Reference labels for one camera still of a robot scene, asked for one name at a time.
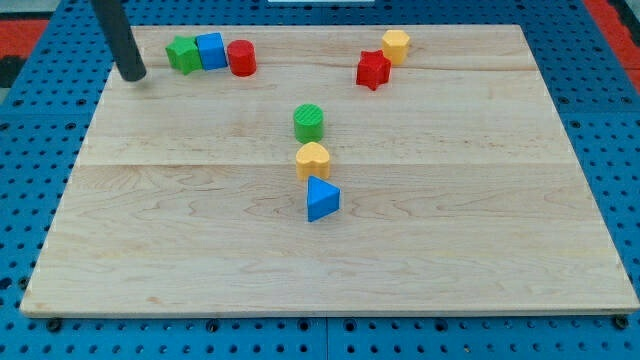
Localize light wooden board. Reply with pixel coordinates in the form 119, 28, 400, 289
21, 25, 639, 318

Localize blue triangle block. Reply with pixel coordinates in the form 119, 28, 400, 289
306, 176, 341, 222

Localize yellow heart block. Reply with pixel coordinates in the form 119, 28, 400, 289
295, 142, 331, 181

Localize green cylinder block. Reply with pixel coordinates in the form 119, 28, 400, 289
293, 103, 324, 144

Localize red star block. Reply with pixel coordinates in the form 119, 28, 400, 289
356, 50, 391, 91

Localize red cylinder block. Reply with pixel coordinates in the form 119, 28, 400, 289
227, 39, 257, 77

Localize yellow hexagon block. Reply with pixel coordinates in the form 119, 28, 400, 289
381, 29, 411, 66

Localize blue cube block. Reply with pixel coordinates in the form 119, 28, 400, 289
196, 32, 228, 70

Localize green star block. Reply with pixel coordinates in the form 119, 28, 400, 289
165, 36, 203, 75

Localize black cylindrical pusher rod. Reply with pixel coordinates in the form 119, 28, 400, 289
90, 0, 147, 82

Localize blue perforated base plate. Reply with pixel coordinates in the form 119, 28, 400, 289
1, 0, 639, 359

